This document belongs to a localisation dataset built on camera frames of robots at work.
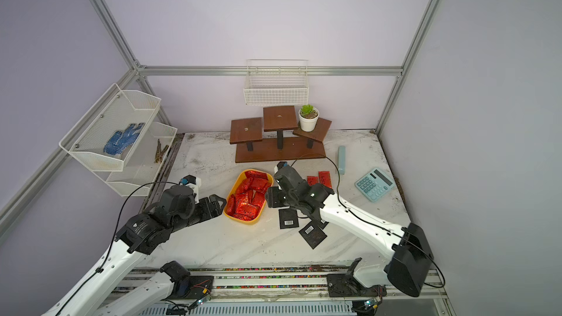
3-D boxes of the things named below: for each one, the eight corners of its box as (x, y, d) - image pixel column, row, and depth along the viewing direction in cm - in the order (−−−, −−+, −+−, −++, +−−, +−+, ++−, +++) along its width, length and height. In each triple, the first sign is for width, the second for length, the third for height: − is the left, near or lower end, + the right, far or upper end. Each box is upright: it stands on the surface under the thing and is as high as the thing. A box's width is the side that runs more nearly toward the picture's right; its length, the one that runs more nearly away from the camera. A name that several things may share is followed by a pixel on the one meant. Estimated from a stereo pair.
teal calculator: (373, 204, 96) (375, 200, 93) (353, 185, 102) (355, 181, 99) (394, 186, 102) (397, 182, 99) (374, 170, 108) (377, 165, 105)
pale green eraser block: (336, 174, 105) (338, 169, 101) (337, 151, 115) (339, 145, 111) (343, 175, 105) (345, 170, 101) (344, 152, 114) (345, 146, 111)
